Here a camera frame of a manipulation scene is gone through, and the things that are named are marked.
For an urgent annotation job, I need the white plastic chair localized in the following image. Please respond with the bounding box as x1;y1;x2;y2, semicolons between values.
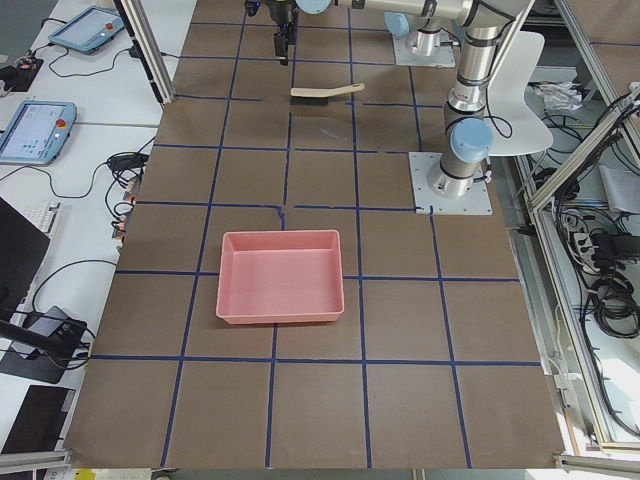
485;31;553;157

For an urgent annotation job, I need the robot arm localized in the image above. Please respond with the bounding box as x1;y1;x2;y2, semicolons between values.
384;12;444;57
264;1;530;199

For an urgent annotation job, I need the blue teach pendant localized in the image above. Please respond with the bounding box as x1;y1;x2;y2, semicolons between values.
1;100;77;166
48;6;124;54

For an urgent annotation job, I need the white keyboard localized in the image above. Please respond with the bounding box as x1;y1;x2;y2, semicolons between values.
23;201;62;237

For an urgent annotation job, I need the black laptop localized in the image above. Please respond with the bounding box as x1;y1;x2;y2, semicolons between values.
0;199;50;321

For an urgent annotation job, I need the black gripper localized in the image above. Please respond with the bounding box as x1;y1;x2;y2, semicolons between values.
243;0;299;65

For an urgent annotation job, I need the white hand brush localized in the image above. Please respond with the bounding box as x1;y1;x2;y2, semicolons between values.
290;83;365;106

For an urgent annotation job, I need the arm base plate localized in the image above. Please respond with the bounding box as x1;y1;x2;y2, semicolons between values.
392;29;460;68
408;152;493;216

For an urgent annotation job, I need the blue teach pendant near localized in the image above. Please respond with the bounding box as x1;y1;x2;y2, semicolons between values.
1;100;77;166

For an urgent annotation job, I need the pink plastic bin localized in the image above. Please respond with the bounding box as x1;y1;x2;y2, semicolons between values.
216;230;345;325

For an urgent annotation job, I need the blue teach pendant far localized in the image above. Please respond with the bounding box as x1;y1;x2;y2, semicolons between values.
48;6;124;54

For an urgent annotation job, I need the cable bundle under frame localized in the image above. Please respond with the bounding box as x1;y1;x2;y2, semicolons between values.
549;164;640;341

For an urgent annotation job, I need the black camera stand base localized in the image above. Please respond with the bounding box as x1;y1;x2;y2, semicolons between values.
1;307;95;384

